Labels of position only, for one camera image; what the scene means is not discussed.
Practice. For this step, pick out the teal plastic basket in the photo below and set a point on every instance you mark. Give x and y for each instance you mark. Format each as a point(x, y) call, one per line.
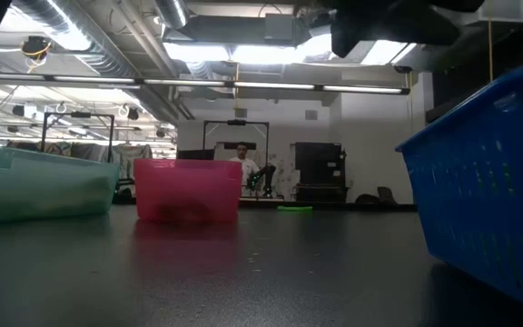
point(62, 191)

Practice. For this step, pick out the round silver air duct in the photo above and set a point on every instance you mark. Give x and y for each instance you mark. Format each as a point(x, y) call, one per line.
point(173, 11)

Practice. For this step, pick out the black flat screen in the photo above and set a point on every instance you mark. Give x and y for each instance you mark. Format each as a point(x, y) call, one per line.
point(195, 154)

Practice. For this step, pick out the ceiling light tube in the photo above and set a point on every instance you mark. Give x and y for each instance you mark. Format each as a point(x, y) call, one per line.
point(363, 89)
point(93, 79)
point(274, 86)
point(184, 83)
point(7, 76)

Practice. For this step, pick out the dark background chair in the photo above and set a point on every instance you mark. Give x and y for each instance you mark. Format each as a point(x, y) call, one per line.
point(387, 194)

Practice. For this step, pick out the blue plastic basket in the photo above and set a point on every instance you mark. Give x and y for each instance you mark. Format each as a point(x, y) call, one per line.
point(493, 186)

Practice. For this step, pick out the black monitor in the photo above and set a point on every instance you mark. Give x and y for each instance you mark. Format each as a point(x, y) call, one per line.
point(318, 156)

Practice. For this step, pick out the grey wall vent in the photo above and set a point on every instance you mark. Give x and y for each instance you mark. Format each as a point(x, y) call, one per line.
point(240, 112)
point(311, 115)

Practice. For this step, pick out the black frame stand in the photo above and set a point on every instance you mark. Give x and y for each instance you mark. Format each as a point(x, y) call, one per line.
point(236, 122)
point(80, 115)

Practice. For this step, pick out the red plastic basket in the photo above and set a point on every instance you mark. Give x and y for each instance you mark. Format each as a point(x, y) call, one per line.
point(189, 191)

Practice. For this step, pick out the black security camera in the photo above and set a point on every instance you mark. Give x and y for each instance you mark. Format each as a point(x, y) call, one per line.
point(402, 69)

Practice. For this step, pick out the dark monitor desk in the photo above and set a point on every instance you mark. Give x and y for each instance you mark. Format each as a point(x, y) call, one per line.
point(320, 193)

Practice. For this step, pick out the silver ribbed air duct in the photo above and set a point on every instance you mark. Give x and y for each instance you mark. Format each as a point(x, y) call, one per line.
point(116, 68)

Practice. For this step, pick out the black background robot arm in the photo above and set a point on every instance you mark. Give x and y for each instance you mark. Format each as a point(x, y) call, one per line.
point(266, 175)

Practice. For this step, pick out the person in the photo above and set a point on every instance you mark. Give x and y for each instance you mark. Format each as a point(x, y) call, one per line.
point(245, 168)

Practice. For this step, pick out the draped light cloth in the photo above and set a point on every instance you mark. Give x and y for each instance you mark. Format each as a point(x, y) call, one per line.
point(132, 154)

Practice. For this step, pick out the green rubber band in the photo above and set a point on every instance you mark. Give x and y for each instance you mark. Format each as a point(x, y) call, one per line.
point(295, 209)

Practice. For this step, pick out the black bag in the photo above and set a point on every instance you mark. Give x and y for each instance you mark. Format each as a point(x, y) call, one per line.
point(367, 199)

